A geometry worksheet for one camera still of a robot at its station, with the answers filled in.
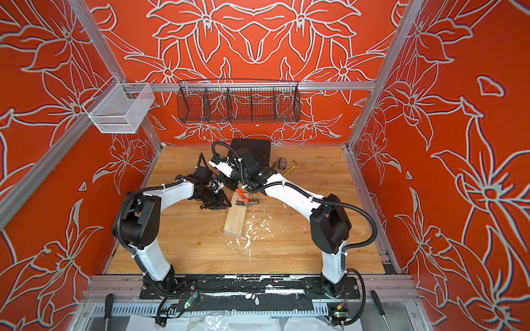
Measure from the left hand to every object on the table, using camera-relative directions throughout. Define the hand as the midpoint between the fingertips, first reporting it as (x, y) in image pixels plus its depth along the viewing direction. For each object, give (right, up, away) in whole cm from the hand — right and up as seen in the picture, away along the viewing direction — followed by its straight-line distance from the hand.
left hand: (230, 204), depth 92 cm
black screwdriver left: (-38, -32, -23) cm, 55 cm away
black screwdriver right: (+56, -32, -24) cm, 68 cm away
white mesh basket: (-51, +44, 0) cm, 67 cm away
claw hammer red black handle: (+8, +2, -5) cm, 9 cm away
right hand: (-2, +16, -12) cm, 20 cm away
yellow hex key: (+30, +16, +15) cm, 37 cm away
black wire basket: (+3, +48, +6) cm, 48 cm away
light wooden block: (+3, -4, -4) cm, 7 cm away
